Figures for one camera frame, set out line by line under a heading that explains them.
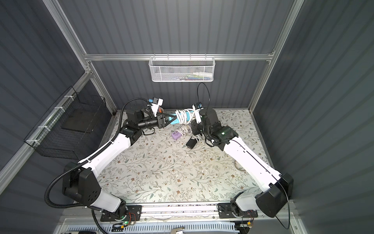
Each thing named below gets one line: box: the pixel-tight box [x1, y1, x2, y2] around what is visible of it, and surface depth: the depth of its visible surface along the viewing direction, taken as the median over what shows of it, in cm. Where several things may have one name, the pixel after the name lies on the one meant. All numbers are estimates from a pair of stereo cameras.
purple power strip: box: [171, 130, 183, 141], surface depth 101 cm
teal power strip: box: [168, 110, 194, 125], surface depth 74 cm
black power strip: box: [185, 136, 198, 150], surface depth 99 cm
